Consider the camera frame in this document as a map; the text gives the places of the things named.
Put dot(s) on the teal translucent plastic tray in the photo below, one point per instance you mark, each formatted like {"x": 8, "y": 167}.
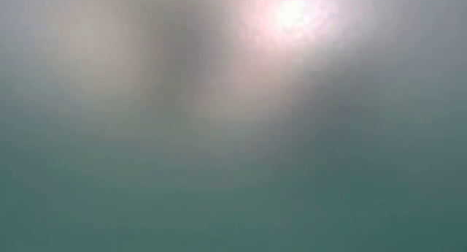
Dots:
{"x": 233, "y": 171}

